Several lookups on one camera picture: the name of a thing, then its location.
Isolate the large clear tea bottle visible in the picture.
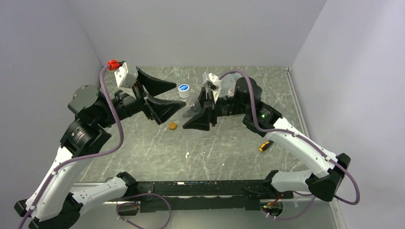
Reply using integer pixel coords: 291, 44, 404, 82
228, 87, 235, 97

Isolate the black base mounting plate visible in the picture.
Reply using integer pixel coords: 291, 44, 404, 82
105, 180, 295, 213

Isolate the orange black screwdriver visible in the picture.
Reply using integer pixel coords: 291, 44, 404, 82
259, 141, 274, 152

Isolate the orange bottle cap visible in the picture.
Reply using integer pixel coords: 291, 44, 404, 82
168, 122, 177, 130

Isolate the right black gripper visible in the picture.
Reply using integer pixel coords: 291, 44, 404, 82
182, 87, 249, 131

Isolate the aluminium rail frame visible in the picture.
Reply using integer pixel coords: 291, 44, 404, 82
72, 186, 346, 229

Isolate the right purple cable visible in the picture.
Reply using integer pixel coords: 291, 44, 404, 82
218, 70, 361, 221

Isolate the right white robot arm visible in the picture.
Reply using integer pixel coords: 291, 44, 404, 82
182, 77, 351, 201

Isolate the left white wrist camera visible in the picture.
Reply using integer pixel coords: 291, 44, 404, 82
107, 60, 138, 98

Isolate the clear plastic screw box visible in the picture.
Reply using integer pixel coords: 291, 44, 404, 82
224, 73, 242, 91

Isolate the blue white bottle cap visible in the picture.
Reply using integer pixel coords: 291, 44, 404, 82
178, 84, 190, 93

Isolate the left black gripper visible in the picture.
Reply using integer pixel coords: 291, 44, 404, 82
97, 66, 186, 127

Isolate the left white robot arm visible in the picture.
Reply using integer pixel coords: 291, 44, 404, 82
14, 61, 185, 229

